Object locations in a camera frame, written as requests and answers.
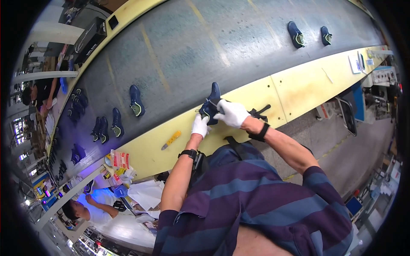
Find person's left hand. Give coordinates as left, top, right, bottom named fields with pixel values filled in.
left=192, top=113, right=211, bottom=139

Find person's right hand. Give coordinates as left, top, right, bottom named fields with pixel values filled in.
left=213, top=99, right=251, bottom=129

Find dark blue sneaker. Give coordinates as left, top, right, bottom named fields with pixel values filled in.
left=198, top=82, right=222, bottom=125

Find yellow utility knife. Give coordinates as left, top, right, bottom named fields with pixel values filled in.
left=161, top=131, right=182, bottom=151

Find black wrist band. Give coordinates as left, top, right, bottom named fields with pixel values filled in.
left=248, top=122, right=270, bottom=143
left=178, top=149, right=206, bottom=173

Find black brush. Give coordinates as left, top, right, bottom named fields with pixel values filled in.
left=248, top=104, right=271, bottom=122

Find blue sneaker green sole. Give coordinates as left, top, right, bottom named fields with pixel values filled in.
left=287, top=21, right=305, bottom=49
left=90, top=117, right=102, bottom=143
left=129, top=84, right=146, bottom=118
left=321, top=26, right=333, bottom=46
left=110, top=108, right=125, bottom=138
left=99, top=116, right=110, bottom=145

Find heap of plastic packets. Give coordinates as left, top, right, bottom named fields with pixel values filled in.
left=102, top=149, right=137, bottom=190

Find white paper sheets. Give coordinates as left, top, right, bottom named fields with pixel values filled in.
left=127, top=180, right=166, bottom=220

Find person's body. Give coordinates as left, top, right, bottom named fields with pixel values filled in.
left=152, top=141, right=355, bottom=256

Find row of blue sneakers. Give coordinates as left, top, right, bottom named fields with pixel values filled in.
left=48, top=89, right=89, bottom=181

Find black chair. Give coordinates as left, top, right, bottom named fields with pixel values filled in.
left=336, top=96, right=358, bottom=137

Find white work table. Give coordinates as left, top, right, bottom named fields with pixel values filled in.
left=91, top=211, right=161, bottom=254

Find black shoe box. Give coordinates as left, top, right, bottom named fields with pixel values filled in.
left=73, top=17, right=108, bottom=65

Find blue machine panel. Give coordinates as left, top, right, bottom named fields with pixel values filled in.
left=350, top=81, right=366, bottom=122

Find white paper sheet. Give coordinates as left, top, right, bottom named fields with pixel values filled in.
left=348, top=53, right=362, bottom=74

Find grey control machine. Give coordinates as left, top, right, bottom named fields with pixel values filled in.
left=362, top=66, right=398, bottom=89

